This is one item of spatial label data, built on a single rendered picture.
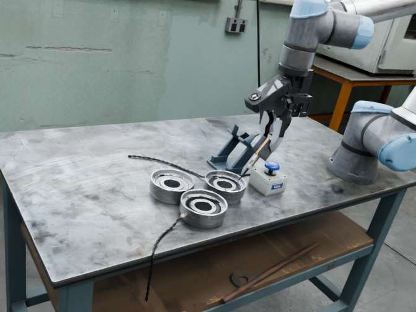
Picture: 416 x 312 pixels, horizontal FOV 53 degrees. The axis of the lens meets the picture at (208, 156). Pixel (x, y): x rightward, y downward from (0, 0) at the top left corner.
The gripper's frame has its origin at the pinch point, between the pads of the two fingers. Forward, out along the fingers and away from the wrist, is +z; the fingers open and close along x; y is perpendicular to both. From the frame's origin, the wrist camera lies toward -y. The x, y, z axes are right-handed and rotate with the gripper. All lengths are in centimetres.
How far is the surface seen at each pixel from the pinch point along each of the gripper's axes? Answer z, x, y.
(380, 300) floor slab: 93, 3, 103
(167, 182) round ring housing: 11.0, 6.0, -23.2
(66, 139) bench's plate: 13, 37, -38
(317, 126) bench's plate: 13, 34, 58
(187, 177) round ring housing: 9.9, 5.0, -18.2
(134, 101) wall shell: 51, 163, 39
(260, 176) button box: 8.9, -0.3, 0.4
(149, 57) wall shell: 22, 163, 46
